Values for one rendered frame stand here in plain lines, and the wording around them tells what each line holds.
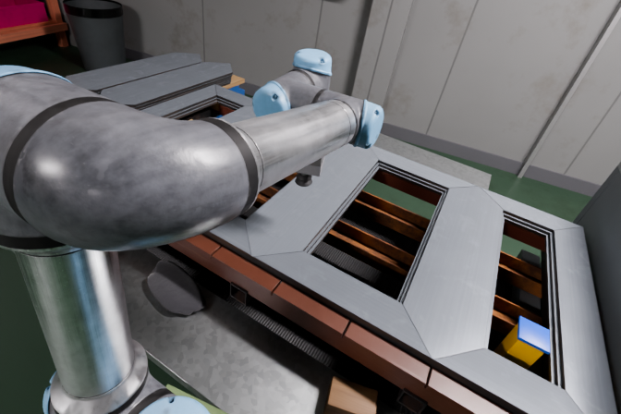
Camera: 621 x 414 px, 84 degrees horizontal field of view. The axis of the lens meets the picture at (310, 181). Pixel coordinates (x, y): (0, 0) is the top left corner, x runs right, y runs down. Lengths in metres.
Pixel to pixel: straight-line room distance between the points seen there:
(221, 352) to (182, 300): 0.16
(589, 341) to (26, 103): 1.07
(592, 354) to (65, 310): 0.98
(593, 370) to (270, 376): 0.68
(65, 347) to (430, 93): 3.12
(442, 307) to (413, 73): 2.60
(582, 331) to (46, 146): 1.05
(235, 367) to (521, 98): 2.98
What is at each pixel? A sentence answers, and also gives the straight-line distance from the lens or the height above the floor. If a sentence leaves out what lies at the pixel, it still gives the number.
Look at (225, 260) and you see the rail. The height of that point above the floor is 0.83.
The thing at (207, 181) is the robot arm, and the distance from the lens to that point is 0.27.
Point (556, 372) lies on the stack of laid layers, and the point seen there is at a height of 0.83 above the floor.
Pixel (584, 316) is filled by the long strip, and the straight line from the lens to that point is 1.11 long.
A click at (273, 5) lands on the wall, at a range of 3.52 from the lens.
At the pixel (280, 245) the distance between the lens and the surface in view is 0.89.
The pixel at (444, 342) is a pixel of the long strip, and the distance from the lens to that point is 0.84.
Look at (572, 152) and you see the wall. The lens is 3.63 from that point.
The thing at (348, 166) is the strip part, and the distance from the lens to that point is 1.23.
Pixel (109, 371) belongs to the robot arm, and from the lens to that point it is 0.55.
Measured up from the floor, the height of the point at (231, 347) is 0.68.
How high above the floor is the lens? 1.49
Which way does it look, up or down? 35 degrees down
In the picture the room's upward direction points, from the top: 10 degrees clockwise
